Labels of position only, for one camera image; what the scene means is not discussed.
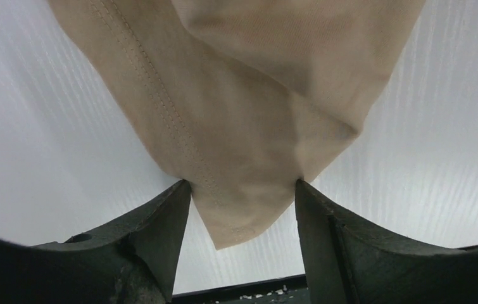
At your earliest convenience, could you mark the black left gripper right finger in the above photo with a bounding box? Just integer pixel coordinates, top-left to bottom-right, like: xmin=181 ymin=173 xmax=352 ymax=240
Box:
xmin=295 ymin=180 xmax=478 ymax=303

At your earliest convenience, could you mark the beige t-shirt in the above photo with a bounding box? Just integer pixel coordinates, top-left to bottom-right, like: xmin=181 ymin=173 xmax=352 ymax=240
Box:
xmin=47 ymin=0 xmax=427 ymax=251

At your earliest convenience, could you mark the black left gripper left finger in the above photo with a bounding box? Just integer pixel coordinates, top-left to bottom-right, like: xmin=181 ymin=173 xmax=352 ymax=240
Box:
xmin=0 ymin=180 xmax=191 ymax=303

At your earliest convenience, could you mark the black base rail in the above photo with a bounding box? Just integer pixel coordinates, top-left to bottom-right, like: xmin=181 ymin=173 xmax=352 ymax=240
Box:
xmin=172 ymin=275 xmax=311 ymax=304

